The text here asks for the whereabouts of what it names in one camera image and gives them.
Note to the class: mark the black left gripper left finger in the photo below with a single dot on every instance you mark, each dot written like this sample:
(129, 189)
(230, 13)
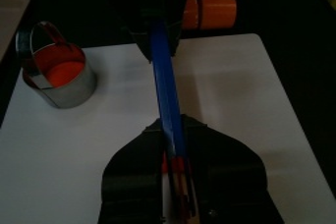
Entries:
(130, 175)

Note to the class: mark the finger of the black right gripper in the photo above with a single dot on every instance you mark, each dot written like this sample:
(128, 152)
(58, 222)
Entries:
(144, 39)
(173, 38)

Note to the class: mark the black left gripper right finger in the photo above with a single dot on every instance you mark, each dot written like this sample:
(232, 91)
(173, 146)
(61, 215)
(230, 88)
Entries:
(226, 175)

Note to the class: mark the white cutting board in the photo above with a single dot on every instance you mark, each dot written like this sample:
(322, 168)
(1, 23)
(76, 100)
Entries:
(109, 120)

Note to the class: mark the metal cutter with red dough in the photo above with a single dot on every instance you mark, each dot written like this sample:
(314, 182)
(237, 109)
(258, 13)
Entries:
(69, 93)

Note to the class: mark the orange toy carrot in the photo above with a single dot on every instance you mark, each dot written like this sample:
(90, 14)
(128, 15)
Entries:
(213, 12)

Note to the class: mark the pink square tray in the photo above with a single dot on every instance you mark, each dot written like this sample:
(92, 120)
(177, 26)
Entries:
(10, 21)

